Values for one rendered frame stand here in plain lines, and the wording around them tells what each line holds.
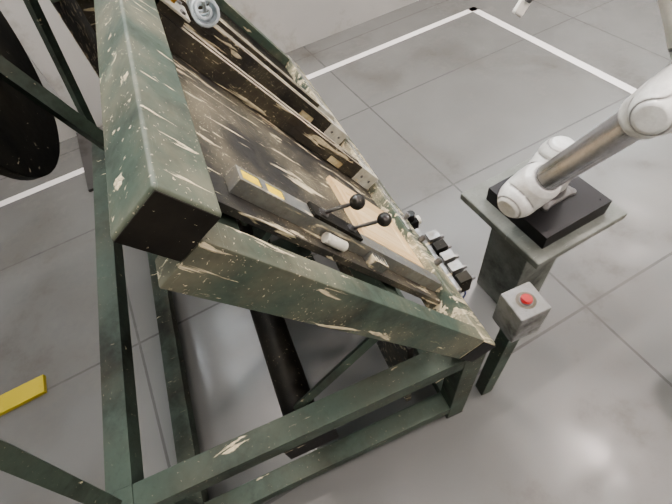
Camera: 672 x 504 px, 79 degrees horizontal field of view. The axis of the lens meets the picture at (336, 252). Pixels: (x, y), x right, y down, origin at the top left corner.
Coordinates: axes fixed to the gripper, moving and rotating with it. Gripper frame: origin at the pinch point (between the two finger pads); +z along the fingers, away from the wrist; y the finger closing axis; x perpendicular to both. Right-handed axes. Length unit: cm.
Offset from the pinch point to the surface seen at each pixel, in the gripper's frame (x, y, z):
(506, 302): 36, 35, 77
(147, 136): -82, 64, 42
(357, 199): -38, 42, 53
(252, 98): -58, -20, 59
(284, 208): -53, 41, 61
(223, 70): -69, -16, 53
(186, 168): -76, 66, 44
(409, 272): 0, 26, 80
